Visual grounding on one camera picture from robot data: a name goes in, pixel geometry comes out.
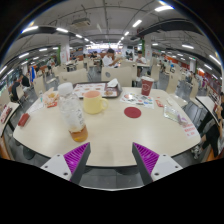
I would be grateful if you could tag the ceiling air conditioner unit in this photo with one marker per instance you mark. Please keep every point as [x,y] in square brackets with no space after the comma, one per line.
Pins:
[80,22]

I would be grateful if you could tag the beige chair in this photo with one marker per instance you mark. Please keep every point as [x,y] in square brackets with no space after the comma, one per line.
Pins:
[116,76]
[73,76]

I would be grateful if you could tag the clear plastic packet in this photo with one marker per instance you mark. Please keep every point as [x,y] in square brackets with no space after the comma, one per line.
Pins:
[173,115]

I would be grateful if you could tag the red paper cup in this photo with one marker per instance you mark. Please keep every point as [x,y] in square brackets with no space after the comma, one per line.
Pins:
[146,87]

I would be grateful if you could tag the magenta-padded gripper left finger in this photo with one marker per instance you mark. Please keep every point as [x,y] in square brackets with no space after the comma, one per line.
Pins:
[76,158]

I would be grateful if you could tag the brown tray with paper liner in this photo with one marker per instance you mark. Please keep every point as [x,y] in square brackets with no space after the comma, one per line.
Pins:
[90,90]

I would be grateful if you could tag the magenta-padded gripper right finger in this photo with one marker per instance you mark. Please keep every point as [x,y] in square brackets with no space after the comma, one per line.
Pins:
[146,158]

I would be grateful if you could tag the red wallet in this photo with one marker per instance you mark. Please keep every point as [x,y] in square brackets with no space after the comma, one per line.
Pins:
[23,120]

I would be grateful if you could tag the clear plastic drink bottle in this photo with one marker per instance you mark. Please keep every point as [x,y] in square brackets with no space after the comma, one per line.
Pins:
[71,111]

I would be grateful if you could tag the ceiling lights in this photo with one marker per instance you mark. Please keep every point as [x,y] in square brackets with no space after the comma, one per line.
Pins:
[163,8]

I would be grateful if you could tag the colourful printed leaflet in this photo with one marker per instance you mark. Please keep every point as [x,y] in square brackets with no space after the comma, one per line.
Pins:
[136,100]

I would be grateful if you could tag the small red sachet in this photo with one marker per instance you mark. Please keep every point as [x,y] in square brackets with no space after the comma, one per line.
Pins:
[159,103]
[52,105]

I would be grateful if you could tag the group of beige chairs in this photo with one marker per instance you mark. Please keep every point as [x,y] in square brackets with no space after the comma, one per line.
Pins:
[39,85]

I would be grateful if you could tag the person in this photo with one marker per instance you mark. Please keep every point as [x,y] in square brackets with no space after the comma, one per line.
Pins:
[15,90]
[220,101]
[108,60]
[140,60]
[25,81]
[213,135]

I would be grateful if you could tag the beige dining table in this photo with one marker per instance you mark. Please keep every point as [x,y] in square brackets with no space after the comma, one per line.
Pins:
[205,105]
[8,116]

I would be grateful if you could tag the clear plastic food bag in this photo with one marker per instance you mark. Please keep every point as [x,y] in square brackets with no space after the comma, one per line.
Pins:
[51,96]

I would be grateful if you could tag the flat round red coaster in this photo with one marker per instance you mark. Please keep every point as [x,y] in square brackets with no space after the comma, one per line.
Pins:
[132,112]

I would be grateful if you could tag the crumpled white napkin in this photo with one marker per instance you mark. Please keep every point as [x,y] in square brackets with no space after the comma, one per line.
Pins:
[113,83]

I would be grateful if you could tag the white paper receipt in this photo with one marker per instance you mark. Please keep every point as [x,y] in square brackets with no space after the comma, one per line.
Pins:
[35,106]

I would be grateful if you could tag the yellow mug with pink inside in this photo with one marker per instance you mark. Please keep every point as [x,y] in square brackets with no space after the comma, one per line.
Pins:
[92,104]

